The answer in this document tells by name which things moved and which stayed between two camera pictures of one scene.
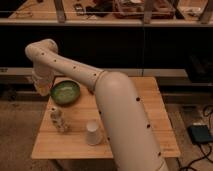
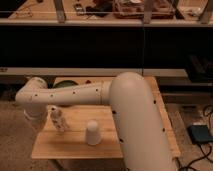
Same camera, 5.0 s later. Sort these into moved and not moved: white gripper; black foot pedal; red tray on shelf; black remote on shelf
Moved: white gripper
Not moved: red tray on shelf; black remote on shelf; black foot pedal
